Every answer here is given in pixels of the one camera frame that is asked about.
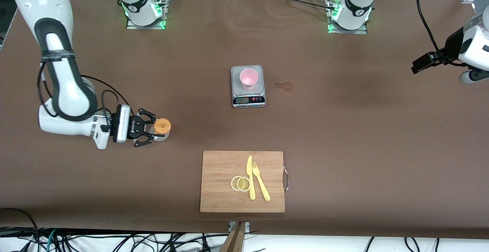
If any clear sauce bottle orange cap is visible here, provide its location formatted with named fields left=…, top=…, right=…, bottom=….
left=149, top=118, right=172, bottom=141

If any pink plastic cup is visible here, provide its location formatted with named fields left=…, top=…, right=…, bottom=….
left=240, top=68, right=259, bottom=91

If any wooden cutting board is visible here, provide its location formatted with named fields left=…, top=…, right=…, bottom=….
left=200, top=151, right=285, bottom=213

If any silver digital kitchen scale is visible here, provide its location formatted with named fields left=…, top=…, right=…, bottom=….
left=230, top=65, right=266, bottom=109

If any yellow plastic knife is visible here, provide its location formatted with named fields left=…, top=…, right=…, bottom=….
left=246, top=155, right=256, bottom=200

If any brown table cover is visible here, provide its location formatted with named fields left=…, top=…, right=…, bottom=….
left=0, top=0, right=489, bottom=240

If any yellow plastic fork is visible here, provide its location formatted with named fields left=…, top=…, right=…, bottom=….
left=252, top=162, right=271, bottom=202

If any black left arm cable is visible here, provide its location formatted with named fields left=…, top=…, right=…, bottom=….
left=416, top=0, right=465, bottom=67

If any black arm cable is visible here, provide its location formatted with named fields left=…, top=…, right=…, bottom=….
left=416, top=0, right=465, bottom=67
left=36, top=61, right=132, bottom=119

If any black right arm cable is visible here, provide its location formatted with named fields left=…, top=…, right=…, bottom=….
left=36, top=61, right=132, bottom=119

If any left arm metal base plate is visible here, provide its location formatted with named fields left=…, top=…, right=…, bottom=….
left=327, top=0, right=368, bottom=34

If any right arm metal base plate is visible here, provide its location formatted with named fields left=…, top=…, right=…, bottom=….
left=126, top=0, right=167, bottom=30

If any teal floor cable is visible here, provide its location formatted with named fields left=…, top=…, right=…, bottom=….
left=45, top=228, right=58, bottom=251

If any wooden post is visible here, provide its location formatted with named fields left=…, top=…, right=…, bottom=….
left=220, top=221, right=247, bottom=252

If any black looped floor cable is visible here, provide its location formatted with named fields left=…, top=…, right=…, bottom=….
left=0, top=208, right=39, bottom=252

